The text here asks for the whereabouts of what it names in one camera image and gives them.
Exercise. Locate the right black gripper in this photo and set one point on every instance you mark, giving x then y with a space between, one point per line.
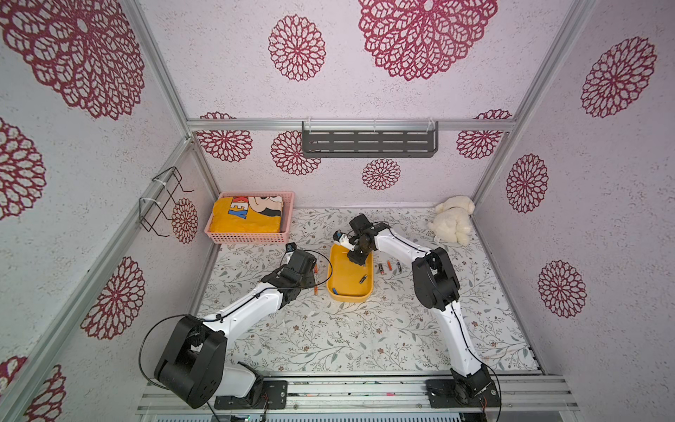
359 251

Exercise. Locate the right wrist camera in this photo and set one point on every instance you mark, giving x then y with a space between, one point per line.
344 240

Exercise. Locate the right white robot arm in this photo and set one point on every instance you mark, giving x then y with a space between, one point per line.
437 288

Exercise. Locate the black wire wall rack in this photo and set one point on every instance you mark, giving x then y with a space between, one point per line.
151 209

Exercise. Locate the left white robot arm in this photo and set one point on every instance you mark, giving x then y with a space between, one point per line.
193 364

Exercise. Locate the floral table mat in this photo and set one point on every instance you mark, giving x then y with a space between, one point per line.
389 332

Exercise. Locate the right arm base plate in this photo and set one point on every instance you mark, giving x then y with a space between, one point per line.
448 393

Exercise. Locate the yellow plastic storage box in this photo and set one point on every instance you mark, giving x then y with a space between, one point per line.
344 284

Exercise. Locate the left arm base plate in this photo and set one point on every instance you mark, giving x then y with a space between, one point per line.
266 395

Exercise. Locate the yellow folded cartoon shirt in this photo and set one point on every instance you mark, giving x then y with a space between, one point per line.
247 214

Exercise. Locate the grey wall shelf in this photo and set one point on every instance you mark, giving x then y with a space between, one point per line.
370 143

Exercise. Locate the white plush toy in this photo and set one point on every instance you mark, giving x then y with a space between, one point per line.
451 223

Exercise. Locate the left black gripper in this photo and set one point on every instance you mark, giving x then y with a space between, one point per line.
310 279

